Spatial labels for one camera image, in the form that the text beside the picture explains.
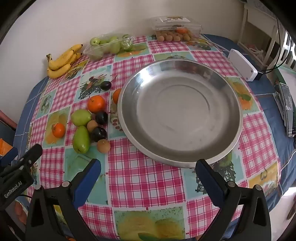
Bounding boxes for thin white cable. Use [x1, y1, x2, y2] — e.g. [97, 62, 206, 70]
[203, 38, 229, 55]

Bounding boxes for dark printed packets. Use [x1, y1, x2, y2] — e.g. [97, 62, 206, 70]
[274, 82, 296, 138]

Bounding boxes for clear lidded plastic box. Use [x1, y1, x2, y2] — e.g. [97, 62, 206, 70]
[150, 16, 203, 42]

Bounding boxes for white plastic box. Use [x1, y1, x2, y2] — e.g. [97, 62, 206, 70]
[228, 49, 258, 82]

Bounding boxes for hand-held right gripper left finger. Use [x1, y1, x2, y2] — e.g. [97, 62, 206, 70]
[25, 158, 102, 241]

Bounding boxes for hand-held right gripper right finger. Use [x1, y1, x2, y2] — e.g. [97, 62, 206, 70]
[195, 159, 272, 241]

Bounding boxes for checked fruit-print tablecloth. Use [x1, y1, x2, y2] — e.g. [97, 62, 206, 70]
[25, 34, 281, 241]

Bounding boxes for pink furniture edge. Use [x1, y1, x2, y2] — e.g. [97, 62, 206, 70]
[0, 110, 18, 127]

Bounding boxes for round steel basin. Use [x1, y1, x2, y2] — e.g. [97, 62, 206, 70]
[117, 59, 244, 168]

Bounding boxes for clear plastic tray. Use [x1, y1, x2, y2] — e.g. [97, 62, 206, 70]
[83, 33, 134, 61]

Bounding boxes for dark purple plum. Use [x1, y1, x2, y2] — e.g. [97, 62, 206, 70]
[90, 126, 108, 142]
[100, 75, 116, 91]
[95, 112, 108, 125]

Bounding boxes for black and white printed sign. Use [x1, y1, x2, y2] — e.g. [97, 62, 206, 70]
[281, 30, 296, 67]

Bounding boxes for pile of green jujubes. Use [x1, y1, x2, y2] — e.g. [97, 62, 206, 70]
[90, 34, 134, 54]

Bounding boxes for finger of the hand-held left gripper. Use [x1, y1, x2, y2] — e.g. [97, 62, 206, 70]
[20, 144, 43, 166]
[0, 147, 19, 167]

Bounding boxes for white wooden shelf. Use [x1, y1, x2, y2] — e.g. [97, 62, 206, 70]
[238, 3, 287, 70]

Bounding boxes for orange cloth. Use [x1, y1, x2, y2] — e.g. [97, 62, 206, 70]
[0, 138, 13, 158]

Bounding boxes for yellow banana bunch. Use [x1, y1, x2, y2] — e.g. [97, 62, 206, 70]
[46, 44, 84, 79]

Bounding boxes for brown kiwi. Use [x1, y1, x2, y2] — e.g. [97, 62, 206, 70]
[87, 120, 99, 133]
[97, 138, 111, 153]

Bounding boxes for heap of boxed longans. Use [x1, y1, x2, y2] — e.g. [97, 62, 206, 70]
[157, 31, 192, 42]

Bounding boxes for person's left hand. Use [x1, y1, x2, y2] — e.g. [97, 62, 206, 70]
[14, 201, 26, 225]

